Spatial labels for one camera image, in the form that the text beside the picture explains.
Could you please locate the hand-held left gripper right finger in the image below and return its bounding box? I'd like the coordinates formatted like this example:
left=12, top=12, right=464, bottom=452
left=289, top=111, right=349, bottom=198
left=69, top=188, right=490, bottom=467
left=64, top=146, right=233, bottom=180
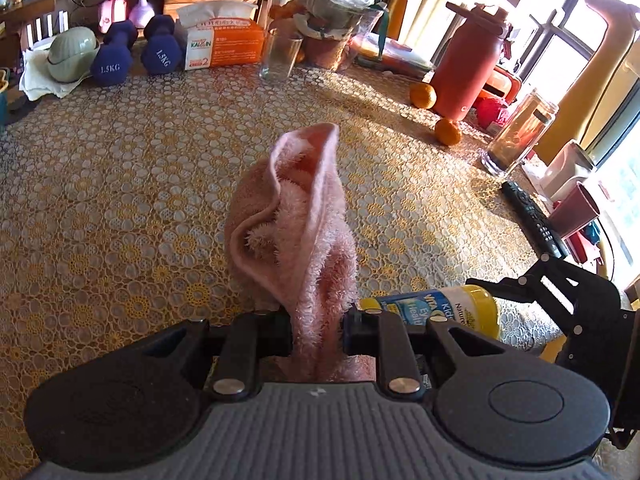
left=342, top=307, right=506, bottom=396

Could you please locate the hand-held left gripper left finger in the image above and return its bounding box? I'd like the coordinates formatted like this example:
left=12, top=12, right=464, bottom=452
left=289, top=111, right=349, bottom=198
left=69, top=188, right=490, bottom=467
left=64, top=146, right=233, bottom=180
left=145, top=312, right=293, bottom=402

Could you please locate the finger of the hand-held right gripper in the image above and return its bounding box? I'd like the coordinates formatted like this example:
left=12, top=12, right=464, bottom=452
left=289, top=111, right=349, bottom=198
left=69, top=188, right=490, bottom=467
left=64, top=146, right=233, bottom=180
left=465, top=252, right=581, bottom=311

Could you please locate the yellow supplement bottle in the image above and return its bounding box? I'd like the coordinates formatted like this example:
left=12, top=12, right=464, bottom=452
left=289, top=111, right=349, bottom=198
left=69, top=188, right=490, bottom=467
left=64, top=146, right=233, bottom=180
left=357, top=285, right=502, bottom=341

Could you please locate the pink fluffy towel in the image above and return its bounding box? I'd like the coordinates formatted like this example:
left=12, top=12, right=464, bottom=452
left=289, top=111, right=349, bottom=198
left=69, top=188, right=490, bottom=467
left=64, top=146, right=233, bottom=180
left=223, top=122, right=376, bottom=383

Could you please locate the black remote control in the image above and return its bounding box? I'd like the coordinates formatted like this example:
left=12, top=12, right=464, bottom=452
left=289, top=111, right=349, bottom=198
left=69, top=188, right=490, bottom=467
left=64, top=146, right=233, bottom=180
left=501, top=181, right=571, bottom=260

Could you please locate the maroon cup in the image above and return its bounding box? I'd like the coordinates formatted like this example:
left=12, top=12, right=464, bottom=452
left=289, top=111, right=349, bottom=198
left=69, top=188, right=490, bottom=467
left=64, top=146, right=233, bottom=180
left=547, top=181, right=601, bottom=239

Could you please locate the white container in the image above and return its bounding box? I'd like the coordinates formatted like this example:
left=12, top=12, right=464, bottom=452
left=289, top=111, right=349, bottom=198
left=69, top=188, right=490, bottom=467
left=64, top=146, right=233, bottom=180
left=537, top=140, right=598, bottom=201

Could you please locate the glass tea bottle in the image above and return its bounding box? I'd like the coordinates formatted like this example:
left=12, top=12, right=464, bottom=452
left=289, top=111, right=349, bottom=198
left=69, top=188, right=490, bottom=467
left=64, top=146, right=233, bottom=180
left=481, top=88, right=559, bottom=178

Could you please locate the orange mandarin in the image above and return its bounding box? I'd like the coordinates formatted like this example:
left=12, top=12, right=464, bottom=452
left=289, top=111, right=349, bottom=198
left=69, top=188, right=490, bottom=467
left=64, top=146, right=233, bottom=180
left=410, top=82, right=437, bottom=110
left=434, top=117, right=462, bottom=147

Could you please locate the orange bag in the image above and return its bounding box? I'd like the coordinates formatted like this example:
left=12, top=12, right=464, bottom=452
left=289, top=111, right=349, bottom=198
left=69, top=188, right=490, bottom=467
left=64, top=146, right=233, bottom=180
left=480, top=65, right=523, bottom=106

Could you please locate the red insulated water bottle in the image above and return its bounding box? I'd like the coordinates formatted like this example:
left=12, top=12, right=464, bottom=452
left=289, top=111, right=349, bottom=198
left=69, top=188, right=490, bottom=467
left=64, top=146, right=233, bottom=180
left=430, top=2, right=516, bottom=122

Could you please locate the clear flat storage box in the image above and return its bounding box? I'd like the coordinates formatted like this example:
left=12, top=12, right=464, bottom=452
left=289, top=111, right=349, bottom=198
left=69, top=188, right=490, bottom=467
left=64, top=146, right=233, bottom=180
left=355, top=32, right=436, bottom=81

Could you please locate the tan wooden chair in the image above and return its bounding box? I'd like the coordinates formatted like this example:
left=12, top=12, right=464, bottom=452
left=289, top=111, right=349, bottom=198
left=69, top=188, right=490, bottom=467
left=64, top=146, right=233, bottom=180
left=545, top=0, right=640, bottom=166

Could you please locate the clear drinking glass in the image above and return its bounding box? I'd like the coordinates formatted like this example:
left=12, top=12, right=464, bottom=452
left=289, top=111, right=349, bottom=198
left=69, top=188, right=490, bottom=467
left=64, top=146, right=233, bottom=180
left=260, top=28, right=304, bottom=82

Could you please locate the orange tissue pack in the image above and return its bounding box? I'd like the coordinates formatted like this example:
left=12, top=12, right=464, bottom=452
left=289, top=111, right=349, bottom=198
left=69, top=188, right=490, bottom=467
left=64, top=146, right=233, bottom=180
left=175, top=1, right=265, bottom=71

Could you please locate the blue dumbbell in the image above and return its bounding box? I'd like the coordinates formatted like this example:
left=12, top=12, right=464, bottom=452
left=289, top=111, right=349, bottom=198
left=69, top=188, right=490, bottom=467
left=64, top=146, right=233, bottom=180
left=141, top=15, right=183, bottom=76
left=90, top=21, right=138, bottom=86

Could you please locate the white cloth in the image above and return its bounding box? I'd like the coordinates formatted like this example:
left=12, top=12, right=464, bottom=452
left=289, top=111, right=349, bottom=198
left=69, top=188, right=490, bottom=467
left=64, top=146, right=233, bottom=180
left=20, top=47, right=93, bottom=102

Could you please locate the pale green bowl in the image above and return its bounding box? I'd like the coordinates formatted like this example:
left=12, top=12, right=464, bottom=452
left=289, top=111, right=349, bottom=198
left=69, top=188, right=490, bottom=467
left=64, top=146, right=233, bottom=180
left=47, top=26, right=101, bottom=83

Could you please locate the lilac kettlebell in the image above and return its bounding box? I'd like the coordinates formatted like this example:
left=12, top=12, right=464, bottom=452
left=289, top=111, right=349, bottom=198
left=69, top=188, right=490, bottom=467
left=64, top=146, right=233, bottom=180
left=129, top=0, right=163, bottom=28

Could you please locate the teal basin with yellow colander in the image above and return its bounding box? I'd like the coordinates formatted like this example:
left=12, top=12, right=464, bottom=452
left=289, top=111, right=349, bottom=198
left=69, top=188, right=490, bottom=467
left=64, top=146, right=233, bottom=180
left=0, top=67, right=11, bottom=126

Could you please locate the pink kettlebell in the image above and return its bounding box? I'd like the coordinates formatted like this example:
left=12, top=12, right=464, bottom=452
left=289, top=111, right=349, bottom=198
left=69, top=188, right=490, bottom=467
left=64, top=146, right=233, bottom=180
left=97, top=0, right=128, bottom=33

